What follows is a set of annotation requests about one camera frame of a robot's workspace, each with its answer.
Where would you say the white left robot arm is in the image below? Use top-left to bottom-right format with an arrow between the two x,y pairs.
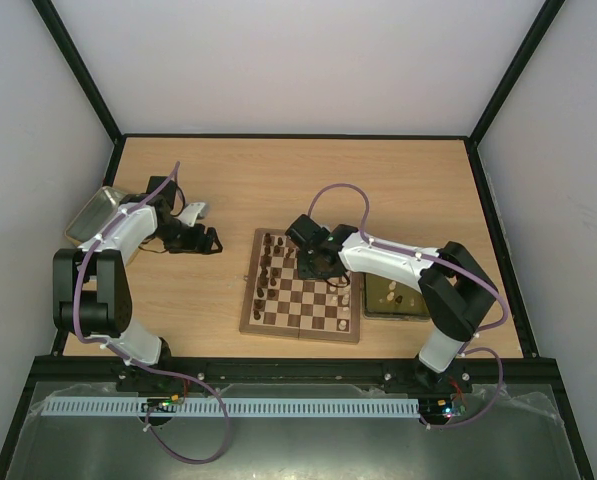
53,173 -> 223,366

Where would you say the white slotted cable duct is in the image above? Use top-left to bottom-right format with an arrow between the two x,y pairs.
41,396 -> 419,418

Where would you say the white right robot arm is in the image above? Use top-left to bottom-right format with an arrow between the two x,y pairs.
286,214 -> 508,392

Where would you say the silver metal tray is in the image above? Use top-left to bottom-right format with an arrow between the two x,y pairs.
65,186 -> 127,246

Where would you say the gold metal tin tray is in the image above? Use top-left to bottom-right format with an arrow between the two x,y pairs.
363,273 -> 430,321

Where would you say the wooden chess board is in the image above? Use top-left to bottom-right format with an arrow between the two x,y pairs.
239,228 -> 362,344

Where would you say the black frame rail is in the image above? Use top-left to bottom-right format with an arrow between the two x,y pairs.
27,354 -> 564,396

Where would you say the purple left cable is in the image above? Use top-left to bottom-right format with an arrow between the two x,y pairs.
70,159 -> 232,465

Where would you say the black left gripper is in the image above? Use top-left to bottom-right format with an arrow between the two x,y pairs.
152,217 -> 222,255

